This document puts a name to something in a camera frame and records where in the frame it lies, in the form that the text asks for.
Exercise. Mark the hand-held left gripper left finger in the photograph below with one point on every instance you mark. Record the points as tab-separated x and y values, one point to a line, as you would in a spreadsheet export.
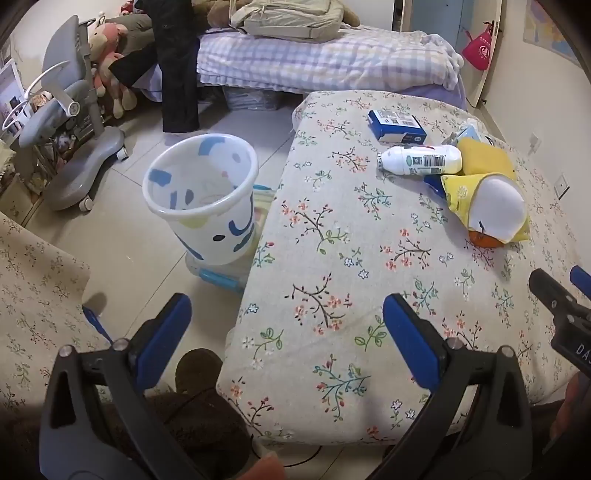
166	334

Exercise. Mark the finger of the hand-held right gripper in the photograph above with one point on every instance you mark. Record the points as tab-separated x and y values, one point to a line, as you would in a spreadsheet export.
551	293
581	279

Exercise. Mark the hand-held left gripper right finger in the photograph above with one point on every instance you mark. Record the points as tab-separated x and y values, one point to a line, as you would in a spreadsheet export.
411	341

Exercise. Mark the small orange object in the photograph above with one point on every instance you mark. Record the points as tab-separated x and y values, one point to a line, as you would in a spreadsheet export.
485	240

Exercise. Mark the yellow floral white pouch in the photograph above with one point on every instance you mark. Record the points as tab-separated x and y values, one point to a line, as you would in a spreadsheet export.
498	207

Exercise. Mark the white blue-patterned plastic bin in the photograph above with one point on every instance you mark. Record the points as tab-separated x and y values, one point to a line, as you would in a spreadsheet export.
217	221

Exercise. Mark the blue snack pouch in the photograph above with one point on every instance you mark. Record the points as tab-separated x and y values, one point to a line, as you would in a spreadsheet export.
434	183

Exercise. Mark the white plastic bottle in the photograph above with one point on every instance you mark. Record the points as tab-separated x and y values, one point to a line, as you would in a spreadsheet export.
425	159

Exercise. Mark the blue white cardboard box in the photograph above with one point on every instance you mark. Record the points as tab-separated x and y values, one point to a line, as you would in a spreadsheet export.
397	124

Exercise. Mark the person's left hand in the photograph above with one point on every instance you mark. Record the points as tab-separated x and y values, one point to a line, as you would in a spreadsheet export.
265	468

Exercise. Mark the blue plastic stick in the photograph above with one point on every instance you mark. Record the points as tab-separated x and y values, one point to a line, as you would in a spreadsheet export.
98	325

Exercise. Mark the brown plush slipper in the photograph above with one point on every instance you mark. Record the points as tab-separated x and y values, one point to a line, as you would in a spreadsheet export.
194	415

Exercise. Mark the floral cloth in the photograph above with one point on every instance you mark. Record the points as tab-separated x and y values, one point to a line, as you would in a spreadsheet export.
32	295

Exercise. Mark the yellow plastic packet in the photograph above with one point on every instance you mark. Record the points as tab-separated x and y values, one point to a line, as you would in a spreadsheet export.
485	159

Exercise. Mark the light blue milk carton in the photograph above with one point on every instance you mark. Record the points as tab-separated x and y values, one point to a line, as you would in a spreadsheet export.
468	134

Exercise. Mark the crumpled white tissue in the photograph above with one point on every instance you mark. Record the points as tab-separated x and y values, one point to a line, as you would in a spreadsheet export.
471	123

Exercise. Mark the grey study chair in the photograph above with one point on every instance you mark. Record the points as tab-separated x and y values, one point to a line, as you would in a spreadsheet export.
78	152

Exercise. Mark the white door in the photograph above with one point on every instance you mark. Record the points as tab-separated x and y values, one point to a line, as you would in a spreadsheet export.
487	87

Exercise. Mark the purple bed sheet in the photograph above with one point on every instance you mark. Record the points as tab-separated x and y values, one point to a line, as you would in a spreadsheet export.
452	94

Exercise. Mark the cluttered shelf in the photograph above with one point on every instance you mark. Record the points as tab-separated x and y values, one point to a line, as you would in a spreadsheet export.
14	138

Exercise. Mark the clear under-bed storage box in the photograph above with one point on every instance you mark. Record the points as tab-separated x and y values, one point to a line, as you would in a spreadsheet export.
251	98

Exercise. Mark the red hanging bag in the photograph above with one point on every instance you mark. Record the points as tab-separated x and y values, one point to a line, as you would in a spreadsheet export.
480	46

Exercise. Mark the black pants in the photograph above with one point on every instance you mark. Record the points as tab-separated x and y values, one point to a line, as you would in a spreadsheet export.
178	69

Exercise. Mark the pink plush toy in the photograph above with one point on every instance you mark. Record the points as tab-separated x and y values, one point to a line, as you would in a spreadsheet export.
108	50

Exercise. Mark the olive green cloth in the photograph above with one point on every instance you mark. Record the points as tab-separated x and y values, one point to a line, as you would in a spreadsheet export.
134	30

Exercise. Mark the brown plush toy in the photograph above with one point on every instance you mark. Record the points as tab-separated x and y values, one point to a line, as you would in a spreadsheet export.
217	11

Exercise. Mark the beige backpack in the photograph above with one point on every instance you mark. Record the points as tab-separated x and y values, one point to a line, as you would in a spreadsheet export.
286	18

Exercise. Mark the white wall socket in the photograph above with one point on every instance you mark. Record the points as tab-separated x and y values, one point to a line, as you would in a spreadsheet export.
562	185
534	143

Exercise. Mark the wall map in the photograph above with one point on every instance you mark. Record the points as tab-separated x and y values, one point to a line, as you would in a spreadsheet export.
549	23

